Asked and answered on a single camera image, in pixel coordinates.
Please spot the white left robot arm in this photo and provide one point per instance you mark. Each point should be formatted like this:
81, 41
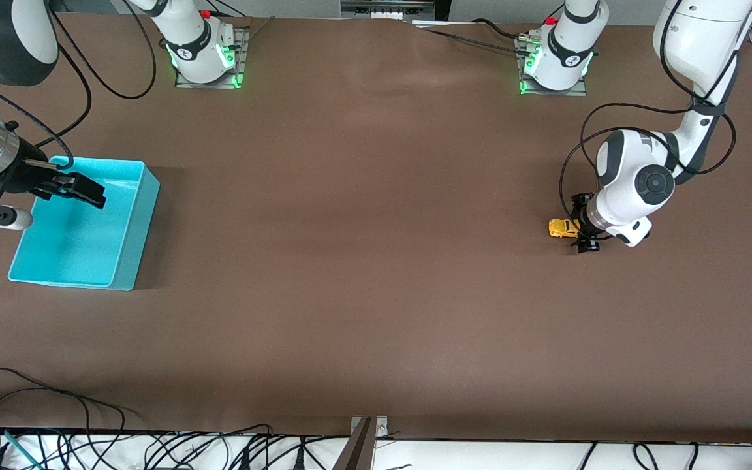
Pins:
630, 176

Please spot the grey left arm base plate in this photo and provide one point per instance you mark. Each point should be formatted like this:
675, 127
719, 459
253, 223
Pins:
526, 88

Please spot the yellow toy beetle car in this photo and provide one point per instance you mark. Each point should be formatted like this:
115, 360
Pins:
562, 228

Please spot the grey camera pole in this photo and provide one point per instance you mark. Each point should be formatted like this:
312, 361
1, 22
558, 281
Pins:
360, 450

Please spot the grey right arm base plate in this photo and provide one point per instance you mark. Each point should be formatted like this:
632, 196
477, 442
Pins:
242, 52

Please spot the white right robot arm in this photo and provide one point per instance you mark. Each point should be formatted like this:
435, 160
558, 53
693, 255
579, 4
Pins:
193, 46

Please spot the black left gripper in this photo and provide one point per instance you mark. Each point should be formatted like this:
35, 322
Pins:
587, 220

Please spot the grey metal fixture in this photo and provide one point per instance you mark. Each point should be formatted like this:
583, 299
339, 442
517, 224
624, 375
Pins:
389, 8

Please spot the grey metal mounting plate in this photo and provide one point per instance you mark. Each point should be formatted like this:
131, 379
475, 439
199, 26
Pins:
381, 425

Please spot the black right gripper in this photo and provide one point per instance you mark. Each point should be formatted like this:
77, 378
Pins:
25, 176

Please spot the teal plastic bin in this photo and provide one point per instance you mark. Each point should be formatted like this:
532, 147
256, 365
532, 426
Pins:
76, 248

